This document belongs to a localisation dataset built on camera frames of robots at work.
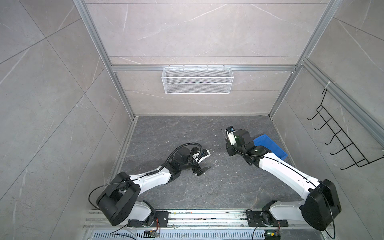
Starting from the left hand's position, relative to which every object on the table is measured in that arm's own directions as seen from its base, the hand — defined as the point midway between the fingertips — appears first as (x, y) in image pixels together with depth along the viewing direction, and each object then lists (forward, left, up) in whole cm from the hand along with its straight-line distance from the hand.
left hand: (206, 155), depth 82 cm
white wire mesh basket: (+49, +3, +16) cm, 52 cm away
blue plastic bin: (+15, -43, -11) cm, 47 cm away
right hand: (+7, -13, +3) cm, 15 cm away
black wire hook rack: (-14, -59, +21) cm, 64 cm away
